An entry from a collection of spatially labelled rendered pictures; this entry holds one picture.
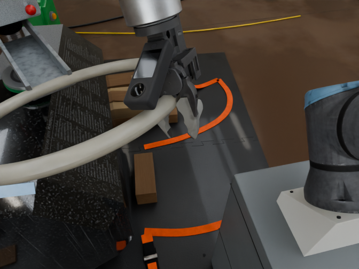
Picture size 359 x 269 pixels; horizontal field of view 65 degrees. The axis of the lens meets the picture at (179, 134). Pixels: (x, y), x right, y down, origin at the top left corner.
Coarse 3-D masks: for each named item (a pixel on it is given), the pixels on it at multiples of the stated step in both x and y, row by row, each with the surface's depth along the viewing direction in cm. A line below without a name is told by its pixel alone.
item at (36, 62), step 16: (32, 32) 95; (16, 48) 93; (32, 48) 93; (48, 48) 85; (16, 64) 79; (32, 64) 87; (48, 64) 87; (64, 64) 79; (32, 80) 81; (48, 80) 81
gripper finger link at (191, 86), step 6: (186, 78) 45; (186, 84) 45; (192, 84) 47; (186, 90) 46; (192, 90) 46; (180, 96) 47; (186, 96) 47; (192, 96) 46; (192, 102) 47; (192, 108) 48
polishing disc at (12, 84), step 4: (8, 68) 118; (12, 68) 118; (4, 72) 116; (8, 72) 116; (12, 72) 116; (4, 76) 115; (8, 76) 115; (12, 76) 115; (16, 76) 115; (4, 80) 113; (8, 80) 113; (12, 80) 113; (16, 80) 113; (8, 84) 111; (12, 84) 111; (16, 84) 111; (20, 84) 111; (12, 88) 111; (16, 88) 110; (20, 88) 110; (24, 88) 110
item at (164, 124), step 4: (168, 116) 55; (164, 120) 52; (168, 120) 53; (160, 124) 53; (164, 124) 52; (168, 124) 54; (164, 128) 53; (168, 128) 54; (168, 132) 53; (168, 136) 55; (172, 136) 55
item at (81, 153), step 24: (72, 72) 79; (96, 72) 78; (24, 96) 72; (168, 96) 48; (144, 120) 43; (96, 144) 40; (120, 144) 41; (0, 168) 39; (24, 168) 38; (48, 168) 38; (72, 168) 40
